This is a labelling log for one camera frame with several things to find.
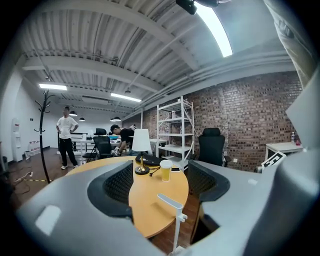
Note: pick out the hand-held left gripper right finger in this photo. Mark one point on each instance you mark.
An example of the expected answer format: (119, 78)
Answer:
(232, 207)

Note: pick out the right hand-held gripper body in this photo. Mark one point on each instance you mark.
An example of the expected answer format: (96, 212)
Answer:
(273, 160)

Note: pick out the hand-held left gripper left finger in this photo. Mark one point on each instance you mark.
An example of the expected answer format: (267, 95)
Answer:
(70, 215)

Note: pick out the wooden floor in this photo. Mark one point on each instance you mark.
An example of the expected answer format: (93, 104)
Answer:
(37, 162)

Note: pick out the small white table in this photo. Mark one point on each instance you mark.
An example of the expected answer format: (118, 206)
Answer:
(283, 148)

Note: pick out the clear plastic bottle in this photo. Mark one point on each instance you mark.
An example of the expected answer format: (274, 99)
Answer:
(292, 138)

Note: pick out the pink container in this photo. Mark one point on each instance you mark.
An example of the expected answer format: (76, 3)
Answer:
(297, 142)

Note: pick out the large black office chair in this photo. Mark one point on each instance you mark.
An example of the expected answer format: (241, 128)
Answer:
(211, 147)

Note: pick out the white phone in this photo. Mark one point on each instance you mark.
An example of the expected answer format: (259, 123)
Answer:
(175, 169)

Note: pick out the black mesh office chair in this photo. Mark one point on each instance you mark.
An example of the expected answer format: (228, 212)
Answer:
(100, 131)
(103, 147)

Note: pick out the cup of yellow drink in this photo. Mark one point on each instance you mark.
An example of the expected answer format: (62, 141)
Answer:
(166, 170)

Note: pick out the row of water bottles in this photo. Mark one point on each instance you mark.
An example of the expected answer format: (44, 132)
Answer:
(34, 147)

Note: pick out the black coat rack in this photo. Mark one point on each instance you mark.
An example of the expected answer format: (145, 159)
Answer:
(43, 140)

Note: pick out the round yellow wooden table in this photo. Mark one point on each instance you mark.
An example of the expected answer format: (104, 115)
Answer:
(152, 195)

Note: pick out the white water dispenser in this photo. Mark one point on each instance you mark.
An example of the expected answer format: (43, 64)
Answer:
(16, 140)

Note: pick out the black pendant lamp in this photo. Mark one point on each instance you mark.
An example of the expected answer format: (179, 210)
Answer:
(82, 119)
(73, 114)
(117, 118)

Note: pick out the black bag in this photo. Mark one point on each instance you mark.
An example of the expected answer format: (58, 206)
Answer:
(148, 159)

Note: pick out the white metal shelf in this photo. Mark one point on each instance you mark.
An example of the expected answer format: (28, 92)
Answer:
(175, 130)

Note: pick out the white square table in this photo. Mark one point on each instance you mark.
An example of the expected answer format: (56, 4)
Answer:
(158, 142)

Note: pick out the white shade table lamp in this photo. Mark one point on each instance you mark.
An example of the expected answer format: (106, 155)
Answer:
(141, 143)

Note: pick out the person's beige shirt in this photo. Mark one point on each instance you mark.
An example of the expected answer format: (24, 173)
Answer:
(292, 32)

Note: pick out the long ceiling light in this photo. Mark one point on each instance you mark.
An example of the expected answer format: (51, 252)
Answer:
(52, 87)
(125, 97)
(216, 30)

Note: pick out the black camera device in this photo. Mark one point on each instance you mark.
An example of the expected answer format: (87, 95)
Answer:
(187, 5)

